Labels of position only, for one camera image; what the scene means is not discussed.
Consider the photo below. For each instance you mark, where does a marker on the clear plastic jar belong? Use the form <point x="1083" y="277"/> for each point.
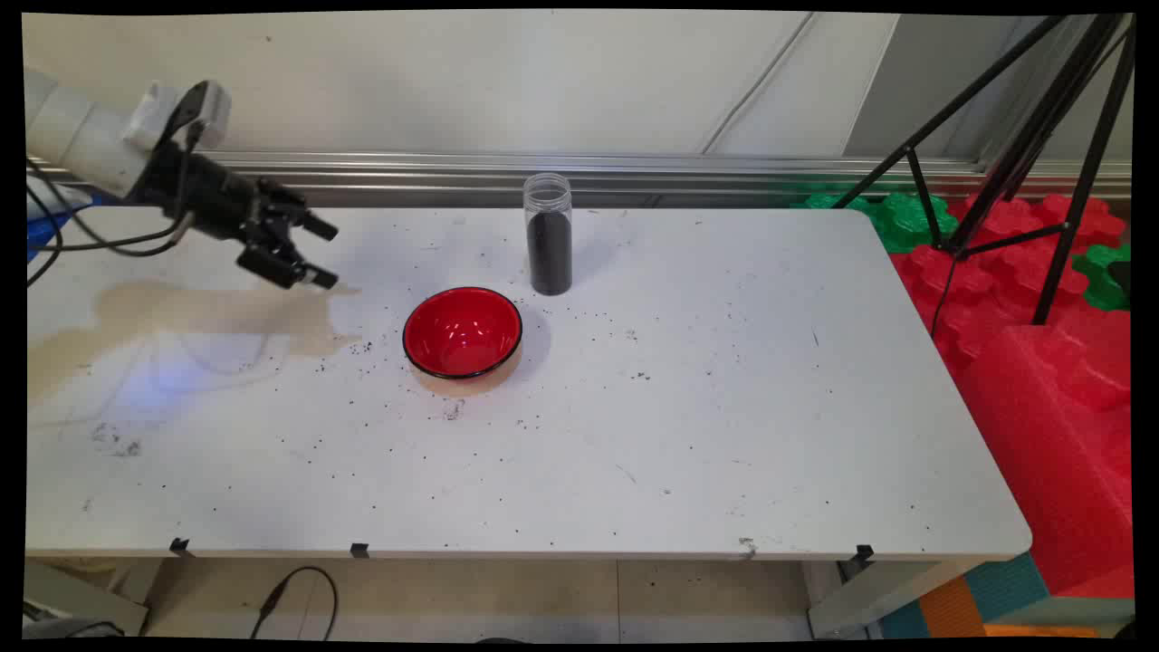
<point x="549" y="195"/>

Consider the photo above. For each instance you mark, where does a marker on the blue object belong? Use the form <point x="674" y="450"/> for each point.
<point x="50" y="231"/>

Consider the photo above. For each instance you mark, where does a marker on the grey table leg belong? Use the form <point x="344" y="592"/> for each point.
<point x="86" y="602"/>
<point x="878" y="598"/>

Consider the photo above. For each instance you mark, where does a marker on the aluminium rail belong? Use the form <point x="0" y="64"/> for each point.
<point x="724" y="172"/>

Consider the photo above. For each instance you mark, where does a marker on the black tripod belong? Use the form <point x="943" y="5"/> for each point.
<point x="1028" y="149"/>

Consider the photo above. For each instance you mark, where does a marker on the red bowl with black rim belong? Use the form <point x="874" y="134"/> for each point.
<point x="462" y="330"/>

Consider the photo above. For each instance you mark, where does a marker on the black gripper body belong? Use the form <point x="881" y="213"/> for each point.
<point x="208" y="201"/>

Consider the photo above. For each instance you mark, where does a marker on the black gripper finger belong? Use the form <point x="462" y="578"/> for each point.
<point x="308" y="222"/>
<point x="285" y="270"/>

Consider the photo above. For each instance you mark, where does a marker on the teal and orange foam mat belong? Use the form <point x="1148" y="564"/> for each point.
<point x="978" y="602"/>

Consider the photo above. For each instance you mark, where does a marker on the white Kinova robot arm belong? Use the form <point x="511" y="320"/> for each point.
<point x="77" y="136"/>

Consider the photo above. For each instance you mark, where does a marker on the black seeds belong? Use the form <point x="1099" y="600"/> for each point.
<point x="550" y="258"/>

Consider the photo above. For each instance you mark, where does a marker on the large red foam block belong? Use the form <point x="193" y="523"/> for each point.
<point x="1059" y="453"/>

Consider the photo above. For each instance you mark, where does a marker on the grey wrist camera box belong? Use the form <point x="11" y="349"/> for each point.
<point x="206" y="104"/>

